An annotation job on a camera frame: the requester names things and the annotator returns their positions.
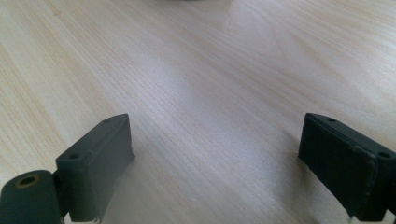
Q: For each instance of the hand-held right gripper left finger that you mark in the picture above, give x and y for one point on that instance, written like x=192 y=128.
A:
x=93 y=168

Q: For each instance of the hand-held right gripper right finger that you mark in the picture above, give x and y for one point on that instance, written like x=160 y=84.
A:
x=339 y=161

